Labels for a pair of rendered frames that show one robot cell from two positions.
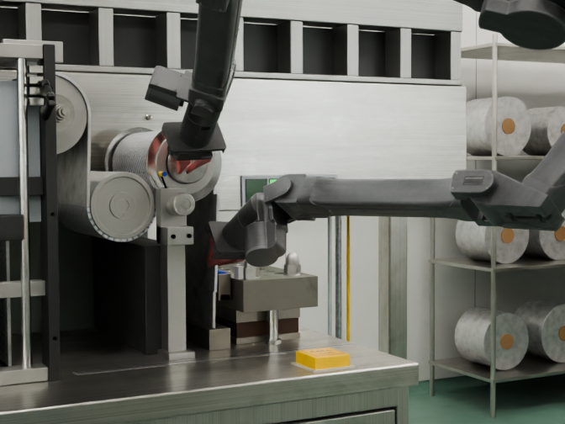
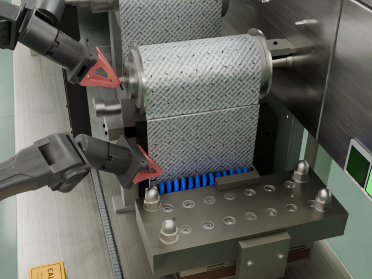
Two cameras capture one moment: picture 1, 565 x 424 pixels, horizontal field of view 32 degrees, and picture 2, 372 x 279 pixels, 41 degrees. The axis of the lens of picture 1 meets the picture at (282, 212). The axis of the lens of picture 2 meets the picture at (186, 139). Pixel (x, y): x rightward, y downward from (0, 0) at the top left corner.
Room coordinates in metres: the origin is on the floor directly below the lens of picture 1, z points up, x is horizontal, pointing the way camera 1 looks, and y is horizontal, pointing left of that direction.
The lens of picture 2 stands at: (2.08, -0.67, 1.71)
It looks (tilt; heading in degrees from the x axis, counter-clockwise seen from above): 34 degrees down; 100
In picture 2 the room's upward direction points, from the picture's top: straight up
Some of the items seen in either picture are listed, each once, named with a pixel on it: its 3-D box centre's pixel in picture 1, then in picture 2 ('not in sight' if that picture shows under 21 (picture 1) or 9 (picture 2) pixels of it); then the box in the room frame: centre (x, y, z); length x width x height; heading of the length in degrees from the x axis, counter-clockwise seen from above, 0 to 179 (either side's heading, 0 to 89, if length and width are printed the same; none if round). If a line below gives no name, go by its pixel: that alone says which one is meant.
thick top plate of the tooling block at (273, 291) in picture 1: (237, 282); (239, 217); (2.05, 0.09, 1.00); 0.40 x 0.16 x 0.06; 27
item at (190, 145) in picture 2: (193, 239); (202, 149); (1.96, 0.18, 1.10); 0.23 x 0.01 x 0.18; 27
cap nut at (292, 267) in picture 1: (292, 263); (169, 228); (1.93, -0.02, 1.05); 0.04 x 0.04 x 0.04
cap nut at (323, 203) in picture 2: not in sight; (324, 197); (2.21, 0.13, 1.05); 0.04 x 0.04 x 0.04
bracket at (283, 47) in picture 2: not in sight; (277, 46); (2.09, 0.32, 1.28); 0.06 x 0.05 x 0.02; 27
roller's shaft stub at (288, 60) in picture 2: not in sight; (273, 61); (2.08, 0.31, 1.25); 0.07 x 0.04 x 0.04; 27
